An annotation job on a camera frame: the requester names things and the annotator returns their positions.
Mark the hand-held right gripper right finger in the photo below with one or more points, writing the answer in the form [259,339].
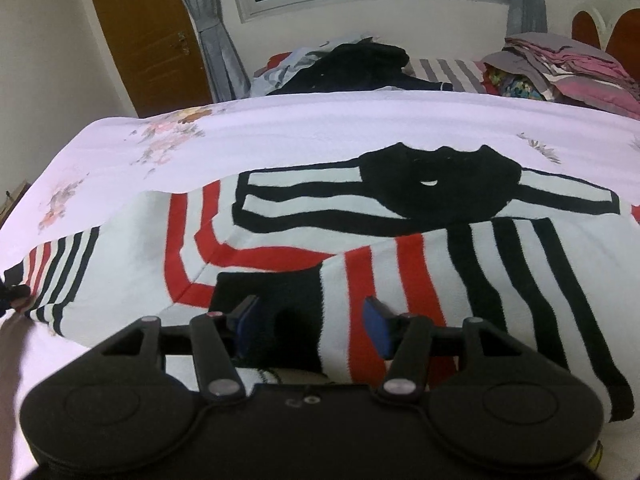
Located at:
[378,329]

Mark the grey striped cloth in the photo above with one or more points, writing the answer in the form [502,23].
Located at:
[450,72]

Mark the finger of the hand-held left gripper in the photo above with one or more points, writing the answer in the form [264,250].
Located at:
[12,296]

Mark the pink floral bed sheet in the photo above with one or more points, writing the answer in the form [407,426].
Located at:
[300,125]

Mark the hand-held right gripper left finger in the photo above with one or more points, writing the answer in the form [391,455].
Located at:
[247,324]

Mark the pile of unfolded dark clothes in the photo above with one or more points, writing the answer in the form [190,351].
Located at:
[350,67]

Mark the brown and white headboard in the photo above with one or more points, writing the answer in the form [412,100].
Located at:
[582,25]

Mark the stack of folded clothes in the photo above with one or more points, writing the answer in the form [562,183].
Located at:
[565,70]

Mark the grey curtain beside door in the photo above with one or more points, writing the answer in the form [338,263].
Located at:
[217,45]

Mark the brown wooden door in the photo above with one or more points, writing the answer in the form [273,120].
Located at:
[145,35]

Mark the red black white striped sweater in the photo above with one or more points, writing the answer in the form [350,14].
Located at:
[125,260]

